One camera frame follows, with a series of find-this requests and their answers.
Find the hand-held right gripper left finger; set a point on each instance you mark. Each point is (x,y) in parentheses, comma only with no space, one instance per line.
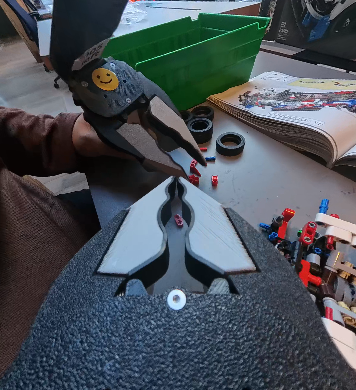
(129,243)

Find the toy brick race car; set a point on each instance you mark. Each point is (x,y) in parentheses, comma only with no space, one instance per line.
(318,268)

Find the red pointed tooth piece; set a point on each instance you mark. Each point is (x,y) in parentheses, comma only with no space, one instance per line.
(196,171)

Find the person's left forearm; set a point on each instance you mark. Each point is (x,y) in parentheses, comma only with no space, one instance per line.
(28,137)

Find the black toy set box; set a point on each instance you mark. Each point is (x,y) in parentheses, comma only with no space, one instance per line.
(287,18)

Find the red triple-hole connector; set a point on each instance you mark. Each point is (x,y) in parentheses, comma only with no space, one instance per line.
(193,179)

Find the green plastic bin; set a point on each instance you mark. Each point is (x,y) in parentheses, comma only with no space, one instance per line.
(196,70)

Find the clear plastic bag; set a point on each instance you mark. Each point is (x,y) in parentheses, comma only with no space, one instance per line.
(132,12)

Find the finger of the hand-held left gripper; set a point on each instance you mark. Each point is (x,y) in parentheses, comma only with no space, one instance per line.
(147,149)
(172,122)

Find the person's left hand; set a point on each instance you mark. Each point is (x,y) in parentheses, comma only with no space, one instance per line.
(86,143)

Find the red two-hole connector block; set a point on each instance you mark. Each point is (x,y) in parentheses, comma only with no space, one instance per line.
(214,180)

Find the toy car instruction booklet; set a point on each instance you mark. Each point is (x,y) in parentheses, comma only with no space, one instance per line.
(333,131)

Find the neighbouring grey table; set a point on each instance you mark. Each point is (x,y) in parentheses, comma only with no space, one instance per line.
(165,12)

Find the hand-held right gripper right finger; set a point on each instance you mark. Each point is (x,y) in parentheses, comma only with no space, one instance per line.
(220,240)

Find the grey desk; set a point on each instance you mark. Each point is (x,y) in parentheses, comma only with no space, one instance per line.
(272,182)

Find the person's brown shirt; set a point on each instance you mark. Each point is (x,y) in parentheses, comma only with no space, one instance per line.
(28,243)

